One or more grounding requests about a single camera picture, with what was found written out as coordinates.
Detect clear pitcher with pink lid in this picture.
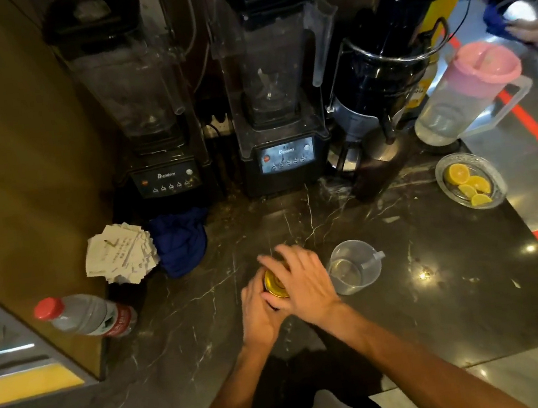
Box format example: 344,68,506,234
403,35,538,151

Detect white power strip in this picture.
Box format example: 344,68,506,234
200,112,233,140

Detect person's left forearm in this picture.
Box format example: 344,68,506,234
169,331,298,408

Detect clear plastic measuring cup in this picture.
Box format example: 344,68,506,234
323,235,391,298

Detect clear glass bowl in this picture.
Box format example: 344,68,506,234
433,147,511,216

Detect person's right forearm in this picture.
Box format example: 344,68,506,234
313,275,530,408

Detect person's right hand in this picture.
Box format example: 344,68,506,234
255,237,346,335

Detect glass display cabinet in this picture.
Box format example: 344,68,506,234
0,258,101,408

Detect small blue rag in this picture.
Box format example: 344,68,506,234
480,0,522,46

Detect stack of white paper slips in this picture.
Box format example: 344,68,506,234
79,218,164,291

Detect white cable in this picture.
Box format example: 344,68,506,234
178,0,203,56

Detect blue cloth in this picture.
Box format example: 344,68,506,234
145,205,218,282

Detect black slow juicer machine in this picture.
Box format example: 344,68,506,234
309,0,480,205

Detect black blender with dark panel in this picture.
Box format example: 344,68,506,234
37,0,216,226

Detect person's left hand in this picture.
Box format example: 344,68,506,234
233,270,298,354

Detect water bottle with red cap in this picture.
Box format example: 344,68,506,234
31,285,141,349

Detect black blender with lit panel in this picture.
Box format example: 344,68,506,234
203,0,363,202

